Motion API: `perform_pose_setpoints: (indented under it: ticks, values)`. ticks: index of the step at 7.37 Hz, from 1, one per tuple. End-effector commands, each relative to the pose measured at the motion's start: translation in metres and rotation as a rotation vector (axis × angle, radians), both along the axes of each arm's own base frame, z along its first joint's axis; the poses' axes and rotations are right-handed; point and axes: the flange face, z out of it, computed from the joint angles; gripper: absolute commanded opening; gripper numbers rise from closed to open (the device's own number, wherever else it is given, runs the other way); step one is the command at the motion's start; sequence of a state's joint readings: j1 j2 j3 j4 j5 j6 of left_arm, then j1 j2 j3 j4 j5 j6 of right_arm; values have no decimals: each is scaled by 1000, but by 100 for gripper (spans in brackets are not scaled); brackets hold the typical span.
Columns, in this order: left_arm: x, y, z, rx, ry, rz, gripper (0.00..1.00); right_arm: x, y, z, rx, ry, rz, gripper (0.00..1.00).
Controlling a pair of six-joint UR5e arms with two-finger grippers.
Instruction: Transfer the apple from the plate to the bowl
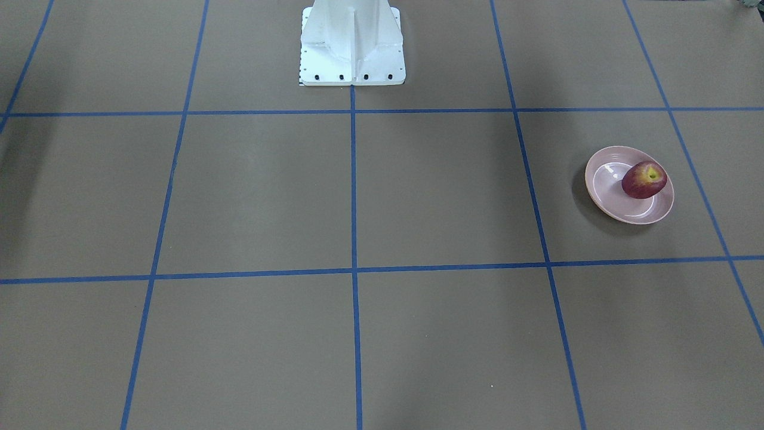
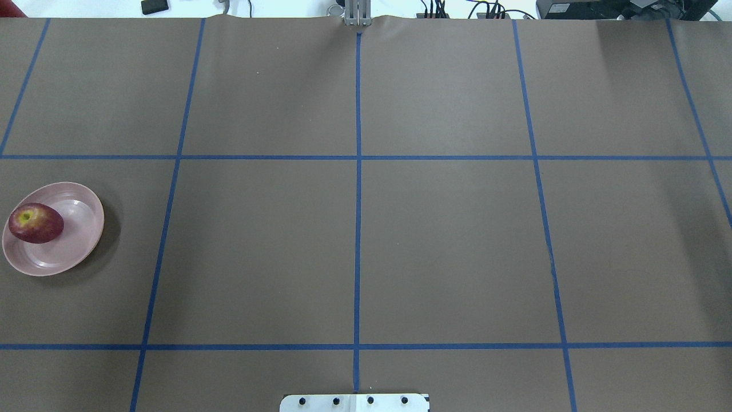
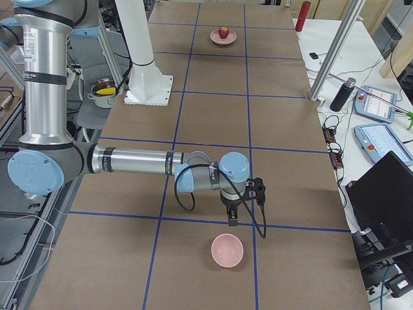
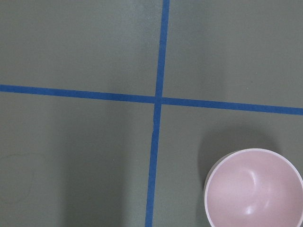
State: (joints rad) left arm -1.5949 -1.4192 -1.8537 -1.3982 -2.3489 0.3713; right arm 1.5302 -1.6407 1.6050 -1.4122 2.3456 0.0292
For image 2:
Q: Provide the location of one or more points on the red apple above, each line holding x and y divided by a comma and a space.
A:
35, 223

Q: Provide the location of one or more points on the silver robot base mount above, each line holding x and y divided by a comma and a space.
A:
356, 402

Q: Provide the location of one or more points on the aluminium frame post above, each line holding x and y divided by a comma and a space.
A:
357, 12

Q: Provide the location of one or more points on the small black device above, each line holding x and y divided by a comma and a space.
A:
150, 7

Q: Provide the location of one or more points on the pink plate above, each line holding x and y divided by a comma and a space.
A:
82, 212

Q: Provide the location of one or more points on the black laptop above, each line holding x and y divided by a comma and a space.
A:
623, 10

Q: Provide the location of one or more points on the black usb hub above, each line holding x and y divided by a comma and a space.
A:
432, 15

